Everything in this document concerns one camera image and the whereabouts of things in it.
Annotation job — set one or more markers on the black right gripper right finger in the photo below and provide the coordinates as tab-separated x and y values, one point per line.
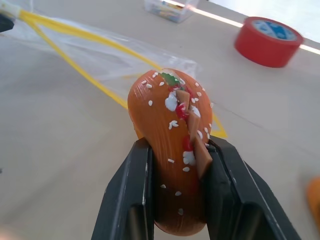
247	200

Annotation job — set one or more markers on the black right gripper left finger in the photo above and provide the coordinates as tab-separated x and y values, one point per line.
125	200

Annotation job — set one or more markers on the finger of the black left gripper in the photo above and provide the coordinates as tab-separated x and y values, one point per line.
5	22

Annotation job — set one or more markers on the orange toy burger snack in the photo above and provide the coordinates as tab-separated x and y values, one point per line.
160	140

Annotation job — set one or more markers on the clear plastic bag yellow trim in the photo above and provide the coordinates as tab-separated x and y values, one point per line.
82	47

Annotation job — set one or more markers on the red tape roll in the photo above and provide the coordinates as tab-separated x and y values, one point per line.
267	42

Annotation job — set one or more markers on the clear plastic storage box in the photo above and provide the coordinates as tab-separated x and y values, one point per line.
172	8

